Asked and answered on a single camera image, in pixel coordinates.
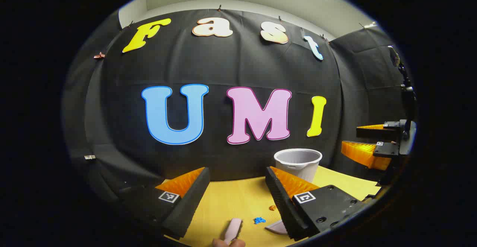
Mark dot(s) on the small white tag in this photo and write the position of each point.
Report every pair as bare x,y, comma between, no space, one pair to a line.
89,157

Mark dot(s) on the pink dustpan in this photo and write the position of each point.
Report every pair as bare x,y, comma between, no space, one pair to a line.
277,227

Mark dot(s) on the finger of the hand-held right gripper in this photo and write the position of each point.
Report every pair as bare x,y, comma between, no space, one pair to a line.
385,150
376,132

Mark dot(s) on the black camera stand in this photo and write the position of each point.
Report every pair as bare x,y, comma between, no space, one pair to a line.
408,95

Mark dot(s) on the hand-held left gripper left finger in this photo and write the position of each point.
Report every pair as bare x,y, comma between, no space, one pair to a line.
192,198

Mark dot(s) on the white ribbed garbage bin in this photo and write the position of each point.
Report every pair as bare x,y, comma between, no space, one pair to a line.
298,165

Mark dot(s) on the blue paper ball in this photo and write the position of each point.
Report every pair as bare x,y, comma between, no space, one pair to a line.
259,220

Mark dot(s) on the small pink broom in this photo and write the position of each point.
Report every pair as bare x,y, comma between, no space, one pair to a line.
233,229

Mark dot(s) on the black backdrop cloth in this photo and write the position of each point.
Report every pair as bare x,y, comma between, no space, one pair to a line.
223,72

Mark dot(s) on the orange cloth clip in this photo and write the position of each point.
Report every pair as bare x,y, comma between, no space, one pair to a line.
99,56

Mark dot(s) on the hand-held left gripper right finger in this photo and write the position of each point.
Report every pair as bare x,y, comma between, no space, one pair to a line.
279,198

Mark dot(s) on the yellow wooden desktop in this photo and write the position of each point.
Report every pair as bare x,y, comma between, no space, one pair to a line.
231,198

